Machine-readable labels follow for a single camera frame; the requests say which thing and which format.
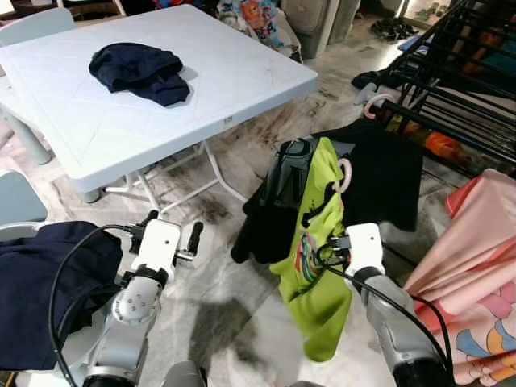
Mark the lime green printed shirt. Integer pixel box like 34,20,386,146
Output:
268,137,353,363

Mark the pale pink plastic hanger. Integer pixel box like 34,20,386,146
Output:
363,93,396,120
335,157,353,194

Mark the navy garment with white lining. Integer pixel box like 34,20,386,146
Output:
0,222,123,372

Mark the black t-shirt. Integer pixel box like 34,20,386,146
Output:
231,119,426,265

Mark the grey robot left leg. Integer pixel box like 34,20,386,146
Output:
161,360,208,387

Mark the light blue plastic folding table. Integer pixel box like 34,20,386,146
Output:
0,4,319,217

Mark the pink cartoon print garment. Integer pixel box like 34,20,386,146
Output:
403,169,516,386

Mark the orange cloth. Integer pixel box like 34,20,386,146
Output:
423,131,468,162

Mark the plain navy crumpled garment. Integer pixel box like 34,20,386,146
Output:
88,43,192,108

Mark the black metal drying rack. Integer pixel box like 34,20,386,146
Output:
352,0,516,174

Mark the teal cloth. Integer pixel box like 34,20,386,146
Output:
484,40,516,81

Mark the blue floor mat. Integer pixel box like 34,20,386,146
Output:
401,34,432,56

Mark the colourful cartoon print cloth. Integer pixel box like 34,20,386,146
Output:
216,0,303,61

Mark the grey air cooler unit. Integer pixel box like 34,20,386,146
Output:
282,0,361,59

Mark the dark sandals heap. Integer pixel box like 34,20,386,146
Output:
371,18,420,41

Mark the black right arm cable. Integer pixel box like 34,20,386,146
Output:
314,242,454,376

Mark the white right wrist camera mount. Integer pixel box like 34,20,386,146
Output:
345,223,385,275

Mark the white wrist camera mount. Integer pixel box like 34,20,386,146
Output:
133,219,182,279
345,223,385,275

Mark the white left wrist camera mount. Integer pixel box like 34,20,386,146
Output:
133,219,182,279

